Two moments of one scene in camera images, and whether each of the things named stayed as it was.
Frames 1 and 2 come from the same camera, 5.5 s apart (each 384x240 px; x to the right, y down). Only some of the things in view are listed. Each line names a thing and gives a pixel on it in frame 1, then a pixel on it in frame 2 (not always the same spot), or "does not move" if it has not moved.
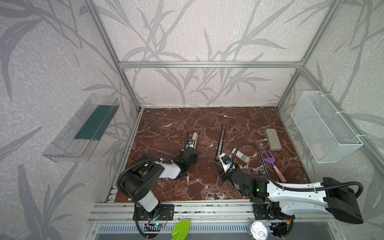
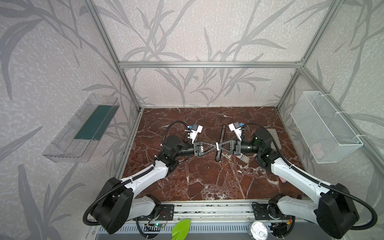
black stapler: (220, 143) does not move
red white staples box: (244, 158) does not move
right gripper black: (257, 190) to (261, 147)
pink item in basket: (318, 150) does not move
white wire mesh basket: (327, 136) does not move
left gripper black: (190, 148) to (198, 149)
